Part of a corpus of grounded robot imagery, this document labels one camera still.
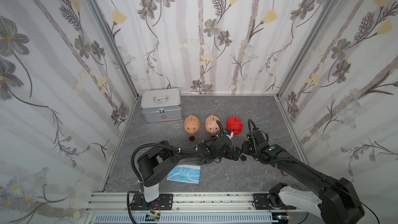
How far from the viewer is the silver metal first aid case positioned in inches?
37.9

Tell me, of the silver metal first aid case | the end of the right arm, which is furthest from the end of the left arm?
the silver metal first aid case

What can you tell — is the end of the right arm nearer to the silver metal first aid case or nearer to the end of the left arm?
the end of the left arm
